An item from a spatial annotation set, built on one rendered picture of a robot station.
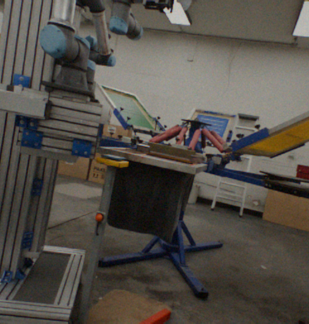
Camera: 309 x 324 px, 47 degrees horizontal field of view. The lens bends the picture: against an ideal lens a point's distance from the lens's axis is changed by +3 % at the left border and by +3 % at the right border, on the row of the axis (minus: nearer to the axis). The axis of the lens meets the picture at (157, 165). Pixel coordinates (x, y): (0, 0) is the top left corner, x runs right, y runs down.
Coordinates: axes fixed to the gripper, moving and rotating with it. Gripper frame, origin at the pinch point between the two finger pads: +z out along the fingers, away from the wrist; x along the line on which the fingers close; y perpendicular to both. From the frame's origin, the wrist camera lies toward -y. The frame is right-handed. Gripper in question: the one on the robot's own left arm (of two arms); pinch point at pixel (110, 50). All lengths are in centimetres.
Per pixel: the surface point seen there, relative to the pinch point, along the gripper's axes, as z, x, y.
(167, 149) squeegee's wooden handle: -13, 69, 55
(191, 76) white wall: 406, -24, -44
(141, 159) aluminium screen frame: -72, 70, 59
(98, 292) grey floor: -42, 62, 159
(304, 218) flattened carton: 385, 245, 128
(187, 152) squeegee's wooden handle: -13, 84, 52
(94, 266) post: -93, 70, 117
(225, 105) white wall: 404, 54, -12
